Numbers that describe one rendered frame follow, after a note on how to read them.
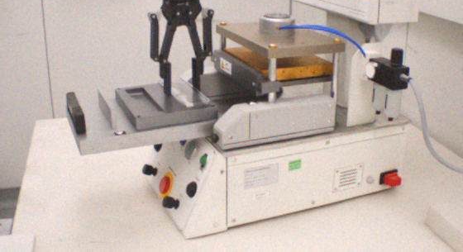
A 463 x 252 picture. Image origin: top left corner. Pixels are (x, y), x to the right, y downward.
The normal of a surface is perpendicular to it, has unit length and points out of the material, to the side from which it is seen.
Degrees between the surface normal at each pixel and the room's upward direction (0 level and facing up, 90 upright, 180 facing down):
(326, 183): 90
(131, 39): 90
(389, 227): 0
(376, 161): 90
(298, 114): 90
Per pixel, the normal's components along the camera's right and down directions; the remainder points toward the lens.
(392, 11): 0.38, 0.34
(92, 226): 0.00, -0.93
